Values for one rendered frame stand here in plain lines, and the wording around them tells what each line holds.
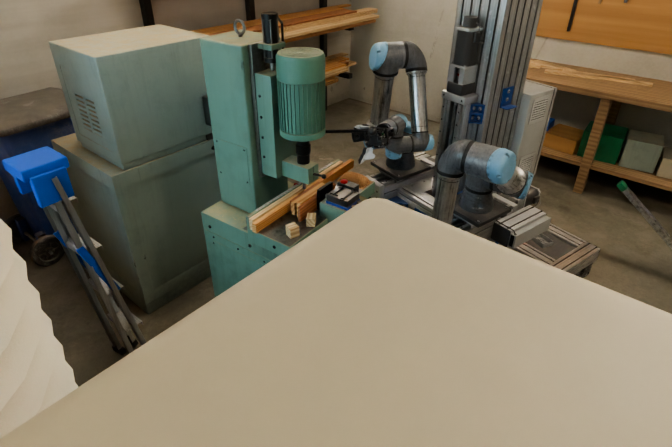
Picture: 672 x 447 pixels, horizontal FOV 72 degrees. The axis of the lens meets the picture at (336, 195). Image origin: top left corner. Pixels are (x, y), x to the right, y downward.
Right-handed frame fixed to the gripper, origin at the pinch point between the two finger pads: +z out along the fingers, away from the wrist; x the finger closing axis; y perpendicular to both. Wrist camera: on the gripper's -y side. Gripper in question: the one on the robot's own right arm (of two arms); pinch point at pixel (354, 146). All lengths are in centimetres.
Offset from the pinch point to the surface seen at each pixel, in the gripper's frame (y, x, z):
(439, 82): -107, 44, -321
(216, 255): -61, 44, 34
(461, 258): 96, -46, 131
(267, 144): -27.9, -5.8, 19.4
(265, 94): -23.0, -25.6, 19.7
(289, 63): -6.9, -36.4, 21.4
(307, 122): -6.9, -14.7, 17.7
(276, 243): -11.1, 23.7, 41.6
